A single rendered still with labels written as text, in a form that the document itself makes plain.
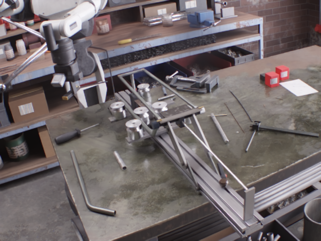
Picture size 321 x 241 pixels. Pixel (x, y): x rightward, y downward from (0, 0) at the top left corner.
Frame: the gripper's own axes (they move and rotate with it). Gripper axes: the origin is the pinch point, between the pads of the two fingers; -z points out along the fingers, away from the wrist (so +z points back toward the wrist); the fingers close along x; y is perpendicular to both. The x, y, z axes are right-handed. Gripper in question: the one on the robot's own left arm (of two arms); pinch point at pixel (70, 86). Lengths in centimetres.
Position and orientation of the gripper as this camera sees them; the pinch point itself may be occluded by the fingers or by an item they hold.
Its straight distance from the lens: 140.6
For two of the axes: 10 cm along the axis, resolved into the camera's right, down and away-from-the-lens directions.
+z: -1.2, -8.7, -4.7
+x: -9.5, -0.5, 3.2
